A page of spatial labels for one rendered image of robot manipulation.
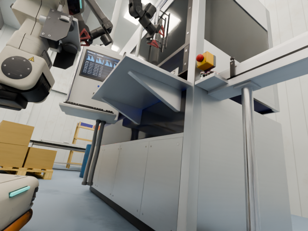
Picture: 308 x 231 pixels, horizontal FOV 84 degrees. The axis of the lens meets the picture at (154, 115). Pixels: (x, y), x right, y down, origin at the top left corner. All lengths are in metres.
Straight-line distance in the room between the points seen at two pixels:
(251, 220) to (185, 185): 0.28
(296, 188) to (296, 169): 0.27
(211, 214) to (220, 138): 0.39
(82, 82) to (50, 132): 8.12
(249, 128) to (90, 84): 1.43
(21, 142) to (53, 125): 6.48
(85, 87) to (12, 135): 1.92
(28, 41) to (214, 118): 0.98
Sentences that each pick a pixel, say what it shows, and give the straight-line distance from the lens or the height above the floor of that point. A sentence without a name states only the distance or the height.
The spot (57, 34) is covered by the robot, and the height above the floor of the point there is 0.92.
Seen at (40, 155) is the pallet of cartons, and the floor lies 0.37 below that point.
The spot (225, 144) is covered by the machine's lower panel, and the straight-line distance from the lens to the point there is 1.08.
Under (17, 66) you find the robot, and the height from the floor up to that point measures 0.73.
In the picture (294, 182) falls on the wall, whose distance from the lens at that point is 3.49.
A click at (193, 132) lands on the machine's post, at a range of 0.89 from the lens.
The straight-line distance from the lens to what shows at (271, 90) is 1.76.
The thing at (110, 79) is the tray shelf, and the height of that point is 0.86.
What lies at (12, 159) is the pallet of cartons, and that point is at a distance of 3.46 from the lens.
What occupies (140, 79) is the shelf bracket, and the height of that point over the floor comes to 0.83.
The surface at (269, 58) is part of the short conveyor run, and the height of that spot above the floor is 0.90.
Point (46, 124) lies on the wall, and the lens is 9.87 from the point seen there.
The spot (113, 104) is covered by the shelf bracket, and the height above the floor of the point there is 0.83.
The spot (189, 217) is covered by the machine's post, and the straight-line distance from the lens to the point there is 0.89.
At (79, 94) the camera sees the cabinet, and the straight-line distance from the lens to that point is 1.77.
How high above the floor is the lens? 0.40
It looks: 17 degrees up
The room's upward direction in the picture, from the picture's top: 7 degrees clockwise
